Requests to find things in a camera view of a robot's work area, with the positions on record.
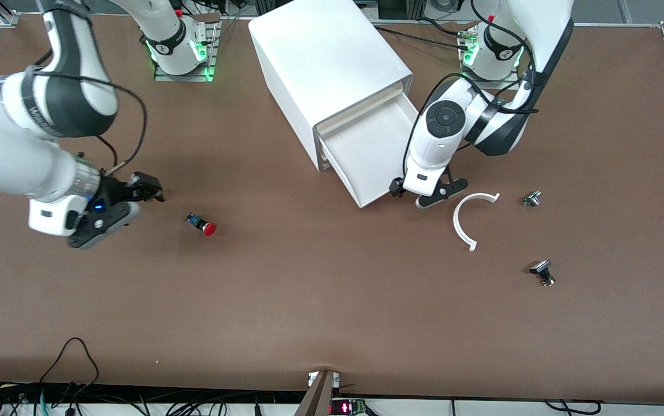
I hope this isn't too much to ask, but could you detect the black table cable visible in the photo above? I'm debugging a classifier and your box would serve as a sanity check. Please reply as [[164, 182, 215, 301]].
[[373, 25, 471, 53], [416, 16, 465, 36]]

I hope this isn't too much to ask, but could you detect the black rectangular push button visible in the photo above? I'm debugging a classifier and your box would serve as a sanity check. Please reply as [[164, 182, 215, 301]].
[[529, 260, 557, 287]]

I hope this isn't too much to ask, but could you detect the white semicircular bracket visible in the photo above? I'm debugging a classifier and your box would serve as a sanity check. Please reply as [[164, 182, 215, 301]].
[[453, 192, 501, 252]]

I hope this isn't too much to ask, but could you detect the white container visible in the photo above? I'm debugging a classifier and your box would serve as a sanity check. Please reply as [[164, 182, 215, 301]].
[[319, 92, 425, 209]]

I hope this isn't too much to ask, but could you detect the aluminium arm base plate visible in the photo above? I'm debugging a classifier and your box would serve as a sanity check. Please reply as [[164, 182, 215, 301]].
[[154, 17, 220, 82], [459, 26, 521, 91]]

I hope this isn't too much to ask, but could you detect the red mushroom push button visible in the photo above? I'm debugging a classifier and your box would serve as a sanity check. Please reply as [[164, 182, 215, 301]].
[[186, 212, 217, 237]]

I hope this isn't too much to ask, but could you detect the grey camera mount pole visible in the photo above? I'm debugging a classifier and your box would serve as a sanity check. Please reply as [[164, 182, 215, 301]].
[[294, 370, 335, 416]]

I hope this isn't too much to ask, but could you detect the circuit board with red display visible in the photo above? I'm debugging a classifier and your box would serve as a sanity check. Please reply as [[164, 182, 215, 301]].
[[330, 398, 367, 416]]

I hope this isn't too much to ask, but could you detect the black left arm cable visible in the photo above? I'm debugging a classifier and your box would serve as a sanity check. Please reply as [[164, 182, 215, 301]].
[[403, 0, 540, 181]]

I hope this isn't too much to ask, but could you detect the white pole clamp bracket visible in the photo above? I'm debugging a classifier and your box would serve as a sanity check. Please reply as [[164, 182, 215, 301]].
[[307, 372, 341, 389]]

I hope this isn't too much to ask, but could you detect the thin black looped cable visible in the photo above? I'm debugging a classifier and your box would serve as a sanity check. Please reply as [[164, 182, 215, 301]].
[[37, 337, 101, 399]]

